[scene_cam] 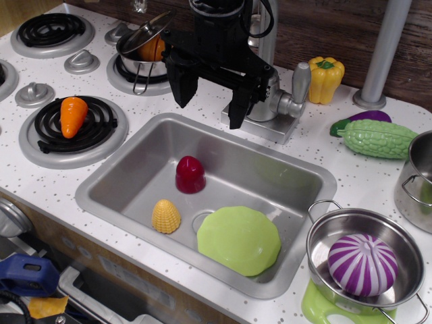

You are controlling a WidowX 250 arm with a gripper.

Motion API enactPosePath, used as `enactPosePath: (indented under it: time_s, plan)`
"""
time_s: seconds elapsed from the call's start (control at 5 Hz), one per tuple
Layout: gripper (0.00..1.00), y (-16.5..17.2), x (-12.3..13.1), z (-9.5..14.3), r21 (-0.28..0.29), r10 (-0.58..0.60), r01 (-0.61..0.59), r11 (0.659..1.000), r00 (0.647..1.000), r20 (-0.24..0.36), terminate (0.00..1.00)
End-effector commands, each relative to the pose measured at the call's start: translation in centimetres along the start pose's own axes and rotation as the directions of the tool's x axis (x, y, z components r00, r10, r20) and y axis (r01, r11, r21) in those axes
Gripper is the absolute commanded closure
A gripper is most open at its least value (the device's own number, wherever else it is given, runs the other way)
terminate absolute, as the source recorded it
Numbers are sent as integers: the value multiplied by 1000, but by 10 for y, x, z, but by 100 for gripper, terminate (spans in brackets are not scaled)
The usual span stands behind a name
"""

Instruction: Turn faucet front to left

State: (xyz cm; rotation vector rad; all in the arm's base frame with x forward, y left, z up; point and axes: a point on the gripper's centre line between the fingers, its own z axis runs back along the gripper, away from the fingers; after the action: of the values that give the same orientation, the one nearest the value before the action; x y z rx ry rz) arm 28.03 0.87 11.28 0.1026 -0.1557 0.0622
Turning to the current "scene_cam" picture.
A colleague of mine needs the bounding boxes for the silver stove knob middle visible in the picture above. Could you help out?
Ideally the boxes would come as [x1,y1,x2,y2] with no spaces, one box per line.
[63,49,100,75]

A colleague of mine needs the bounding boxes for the front black coil burner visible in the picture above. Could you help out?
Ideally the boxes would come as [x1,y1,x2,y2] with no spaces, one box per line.
[19,96,128,169]

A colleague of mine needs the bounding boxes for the light green plastic plate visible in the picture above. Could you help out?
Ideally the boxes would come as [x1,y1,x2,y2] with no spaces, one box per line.
[196,206,281,277]

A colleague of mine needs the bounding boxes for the black cable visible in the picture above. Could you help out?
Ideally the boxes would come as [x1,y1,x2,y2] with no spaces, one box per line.
[240,0,275,38]

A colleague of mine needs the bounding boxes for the steel pot lid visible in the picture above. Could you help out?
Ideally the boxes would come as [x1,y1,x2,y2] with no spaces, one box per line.
[116,10,176,55]

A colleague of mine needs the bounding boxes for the stainless steel sink basin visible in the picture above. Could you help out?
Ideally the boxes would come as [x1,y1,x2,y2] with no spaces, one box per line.
[75,113,337,299]

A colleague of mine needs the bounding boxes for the far left burner edge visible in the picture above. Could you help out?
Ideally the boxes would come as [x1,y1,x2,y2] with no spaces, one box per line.
[0,59,19,101]

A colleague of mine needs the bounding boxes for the tall steel pot right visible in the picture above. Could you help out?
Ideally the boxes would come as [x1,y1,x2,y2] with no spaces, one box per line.
[394,131,431,233]

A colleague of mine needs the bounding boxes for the green toy bitter gourd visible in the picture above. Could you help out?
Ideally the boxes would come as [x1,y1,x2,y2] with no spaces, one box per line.
[336,119,418,159]

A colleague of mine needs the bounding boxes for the rear right coil burner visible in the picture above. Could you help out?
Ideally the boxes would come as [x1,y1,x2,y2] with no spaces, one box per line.
[106,54,171,97]

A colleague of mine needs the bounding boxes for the purple toy eggplant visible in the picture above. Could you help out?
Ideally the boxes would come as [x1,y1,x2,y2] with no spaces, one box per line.
[329,110,392,137]

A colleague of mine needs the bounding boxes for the blue clamp tool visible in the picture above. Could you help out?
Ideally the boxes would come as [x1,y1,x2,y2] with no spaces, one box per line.
[1,254,60,297]

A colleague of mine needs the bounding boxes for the light green cutting board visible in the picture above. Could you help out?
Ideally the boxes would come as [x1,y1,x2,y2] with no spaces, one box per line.
[301,279,392,324]

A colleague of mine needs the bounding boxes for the yellow toy corn piece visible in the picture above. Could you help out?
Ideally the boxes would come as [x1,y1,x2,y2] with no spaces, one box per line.
[151,199,182,234]

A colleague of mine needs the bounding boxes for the steel pan front right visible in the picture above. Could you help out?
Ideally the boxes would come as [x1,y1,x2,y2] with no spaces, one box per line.
[306,205,425,323]

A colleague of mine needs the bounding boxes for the dark red toy vegetable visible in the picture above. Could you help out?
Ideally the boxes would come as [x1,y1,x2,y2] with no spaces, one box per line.
[175,156,206,194]

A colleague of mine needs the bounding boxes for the orange toy pumpkin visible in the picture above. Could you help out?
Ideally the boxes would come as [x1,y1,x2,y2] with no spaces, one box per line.
[137,35,165,62]

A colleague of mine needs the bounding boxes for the silver vertical pole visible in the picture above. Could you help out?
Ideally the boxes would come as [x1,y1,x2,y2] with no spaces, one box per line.
[352,0,412,111]

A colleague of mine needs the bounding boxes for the silver stove knob rear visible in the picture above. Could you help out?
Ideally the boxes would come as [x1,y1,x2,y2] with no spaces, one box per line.
[104,22,134,46]

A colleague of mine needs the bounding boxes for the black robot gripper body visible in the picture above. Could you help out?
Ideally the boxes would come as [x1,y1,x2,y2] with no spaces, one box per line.
[162,1,273,102]

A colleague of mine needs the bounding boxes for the silver toy faucet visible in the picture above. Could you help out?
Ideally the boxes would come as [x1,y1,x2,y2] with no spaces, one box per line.
[241,0,311,144]

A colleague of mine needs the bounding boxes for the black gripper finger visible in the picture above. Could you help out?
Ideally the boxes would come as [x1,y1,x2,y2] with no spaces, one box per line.
[228,86,257,130]
[166,55,198,108]

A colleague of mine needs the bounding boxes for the small steel pot with handle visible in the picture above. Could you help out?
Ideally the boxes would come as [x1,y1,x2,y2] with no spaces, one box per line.
[117,50,168,81]

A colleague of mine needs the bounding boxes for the yellow toy bell pepper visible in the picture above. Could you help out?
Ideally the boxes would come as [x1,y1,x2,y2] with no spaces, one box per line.
[308,57,345,105]

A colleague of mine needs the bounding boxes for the yellow tape piece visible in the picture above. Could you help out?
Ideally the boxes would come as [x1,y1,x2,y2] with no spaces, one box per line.
[28,296,69,319]

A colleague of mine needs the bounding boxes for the purple white toy onion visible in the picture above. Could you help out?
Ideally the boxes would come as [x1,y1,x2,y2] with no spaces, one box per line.
[327,234,399,297]

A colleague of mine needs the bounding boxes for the rear left coil burner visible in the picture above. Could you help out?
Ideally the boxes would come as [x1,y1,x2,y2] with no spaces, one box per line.
[10,13,95,59]

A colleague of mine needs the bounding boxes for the silver stove knob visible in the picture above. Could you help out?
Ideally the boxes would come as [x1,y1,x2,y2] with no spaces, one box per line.
[63,49,100,75]
[104,22,134,46]
[15,82,55,109]

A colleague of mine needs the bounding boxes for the orange toy carrot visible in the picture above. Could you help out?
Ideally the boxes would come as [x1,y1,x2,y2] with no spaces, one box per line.
[60,97,88,138]

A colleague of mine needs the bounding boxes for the silver stove knob front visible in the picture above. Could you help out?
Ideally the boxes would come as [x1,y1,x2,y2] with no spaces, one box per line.
[15,82,55,109]

